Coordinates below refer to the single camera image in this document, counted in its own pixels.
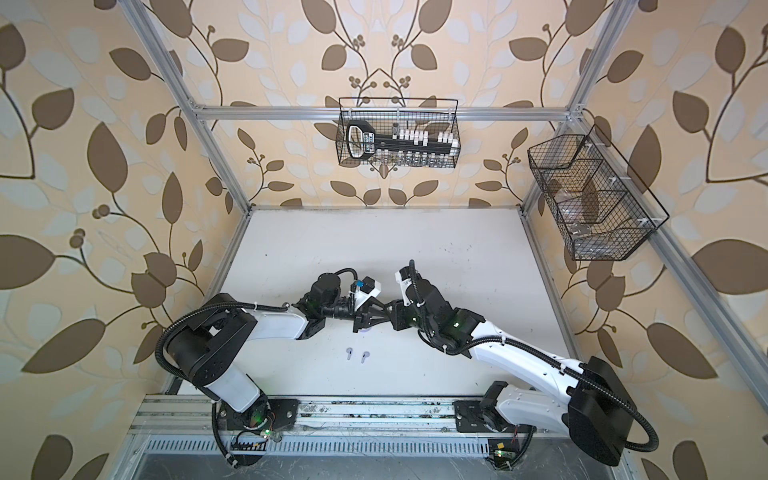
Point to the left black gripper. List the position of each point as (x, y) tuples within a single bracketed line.
[(358, 322)]

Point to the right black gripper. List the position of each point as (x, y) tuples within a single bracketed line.
[(397, 317)]

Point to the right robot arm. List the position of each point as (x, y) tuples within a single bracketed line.
[(590, 402)]

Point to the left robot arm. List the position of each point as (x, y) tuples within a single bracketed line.
[(201, 346)]

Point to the black tool in basket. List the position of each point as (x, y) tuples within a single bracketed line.
[(364, 142)]

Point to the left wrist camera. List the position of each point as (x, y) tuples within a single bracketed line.
[(366, 288)]

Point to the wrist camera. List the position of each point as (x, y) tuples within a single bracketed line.
[(366, 288), (405, 278)]

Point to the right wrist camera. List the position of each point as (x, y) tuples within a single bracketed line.
[(405, 278)]

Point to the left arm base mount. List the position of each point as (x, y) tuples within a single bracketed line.
[(270, 414)]

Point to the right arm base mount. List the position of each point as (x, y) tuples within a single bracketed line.
[(480, 416)]

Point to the black wire basket back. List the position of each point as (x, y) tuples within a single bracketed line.
[(432, 113)]

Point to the black wire basket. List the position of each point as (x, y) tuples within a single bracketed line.
[(603, 209), (432, 113)]

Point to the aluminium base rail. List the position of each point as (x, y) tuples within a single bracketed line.
[(378, 426)]

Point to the black wire basket right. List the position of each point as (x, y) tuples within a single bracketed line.
[(603, 209)]

